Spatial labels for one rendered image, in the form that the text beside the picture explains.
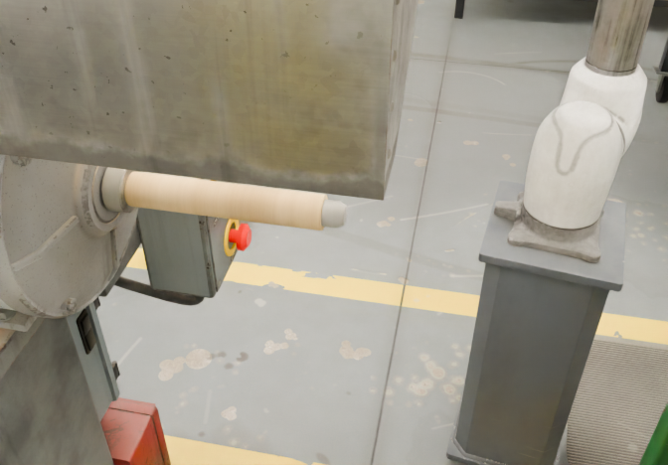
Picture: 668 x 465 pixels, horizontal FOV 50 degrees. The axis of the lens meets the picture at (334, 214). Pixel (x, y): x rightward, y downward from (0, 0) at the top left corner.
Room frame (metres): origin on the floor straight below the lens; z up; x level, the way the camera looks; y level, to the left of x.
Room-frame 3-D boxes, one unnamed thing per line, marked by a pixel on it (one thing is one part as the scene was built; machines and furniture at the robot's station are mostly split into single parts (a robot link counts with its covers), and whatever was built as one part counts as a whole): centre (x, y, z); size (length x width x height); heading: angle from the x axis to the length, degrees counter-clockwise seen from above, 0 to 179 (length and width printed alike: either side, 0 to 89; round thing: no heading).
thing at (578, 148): (1.17, -0.47, 0.87); 0.18 x 0.16 x 0.22; 149
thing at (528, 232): (1.17, -0.45, 0.73); 0.22 x 0.18 x 0.06; 71
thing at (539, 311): (1.17, -0.47, 0.35); 0.28 x 0.28 x 0.70; 71
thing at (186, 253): (0.80, 0.27, 0.99); 0.24 x 0.21 x 0.26; 78
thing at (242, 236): (0.80, 0.14, 0.97); 0.04 x 0.04 x 0.04; 78
